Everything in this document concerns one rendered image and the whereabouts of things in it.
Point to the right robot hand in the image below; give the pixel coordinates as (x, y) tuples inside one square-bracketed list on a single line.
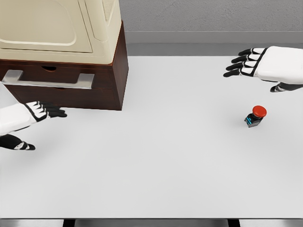
[(279, 63)]

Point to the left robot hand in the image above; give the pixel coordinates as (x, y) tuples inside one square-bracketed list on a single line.
[(14, 117)]

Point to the brown cabinet with cream top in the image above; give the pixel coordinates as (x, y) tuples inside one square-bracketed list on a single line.
[(104, 35)]

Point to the red button switch black base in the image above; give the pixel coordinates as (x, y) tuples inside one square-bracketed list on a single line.
[(256, 116)]

